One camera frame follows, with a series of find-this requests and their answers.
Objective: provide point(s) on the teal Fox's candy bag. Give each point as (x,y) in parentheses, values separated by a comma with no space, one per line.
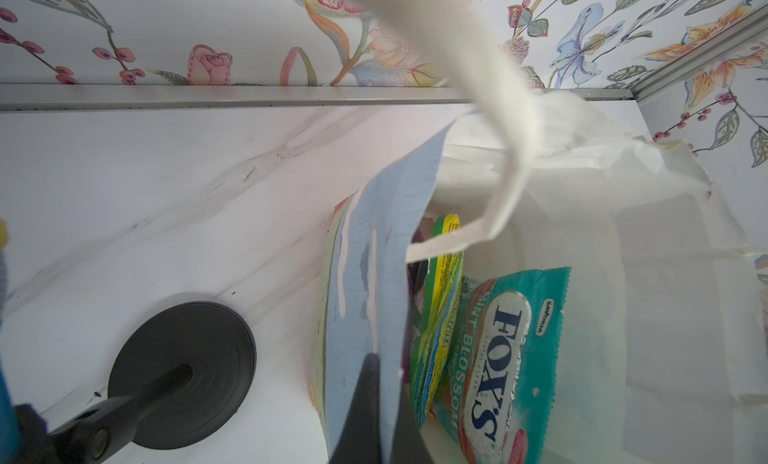
(498,388)

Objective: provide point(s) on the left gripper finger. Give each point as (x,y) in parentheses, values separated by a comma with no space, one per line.
(361,442)

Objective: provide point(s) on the green Fox's candy bag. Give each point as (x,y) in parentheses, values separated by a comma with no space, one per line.
(434,286)

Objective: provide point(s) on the painted landscape paper bag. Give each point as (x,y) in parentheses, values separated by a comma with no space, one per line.
(662,356)

